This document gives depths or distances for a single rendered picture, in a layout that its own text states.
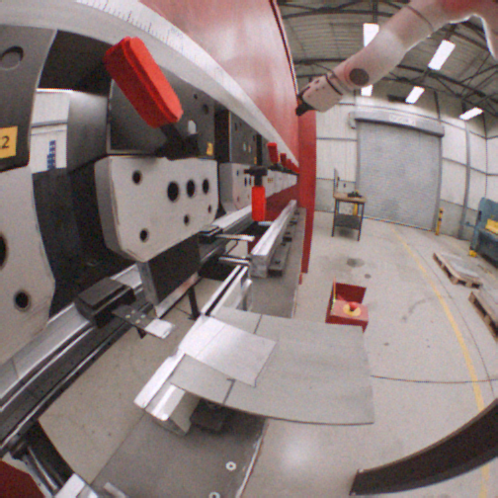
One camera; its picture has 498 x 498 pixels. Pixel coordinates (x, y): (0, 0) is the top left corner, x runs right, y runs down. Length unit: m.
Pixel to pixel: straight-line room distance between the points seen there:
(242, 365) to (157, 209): 0.22
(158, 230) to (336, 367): 0.27
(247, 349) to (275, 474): 1.02
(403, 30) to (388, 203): 7.25
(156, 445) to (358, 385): 0.32
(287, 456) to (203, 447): 0.92
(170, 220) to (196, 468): 0.35
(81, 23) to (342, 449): 1.48
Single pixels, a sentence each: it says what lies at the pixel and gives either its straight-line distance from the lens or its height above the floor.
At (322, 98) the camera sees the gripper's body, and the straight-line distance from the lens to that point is 0.64.
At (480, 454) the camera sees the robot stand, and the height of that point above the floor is 0.82.
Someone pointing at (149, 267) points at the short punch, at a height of 1.15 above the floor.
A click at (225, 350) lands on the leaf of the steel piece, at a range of 0.29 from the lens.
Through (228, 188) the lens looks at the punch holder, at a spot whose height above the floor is 1.21.
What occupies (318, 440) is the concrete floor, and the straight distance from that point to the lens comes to 1.30.
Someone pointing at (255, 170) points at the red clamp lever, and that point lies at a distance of 0.33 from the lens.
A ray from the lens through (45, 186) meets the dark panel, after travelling 0.68.
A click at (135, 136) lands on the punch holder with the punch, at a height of 1.27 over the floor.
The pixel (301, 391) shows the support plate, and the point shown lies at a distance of 0.26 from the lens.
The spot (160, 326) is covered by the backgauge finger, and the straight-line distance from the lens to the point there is 0.35.
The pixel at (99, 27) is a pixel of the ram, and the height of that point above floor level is 1.35.
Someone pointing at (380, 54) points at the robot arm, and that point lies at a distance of 0.53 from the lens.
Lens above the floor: 1.23
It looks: 22 degrees down
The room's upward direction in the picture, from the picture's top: 1 degrees counter-clockwise
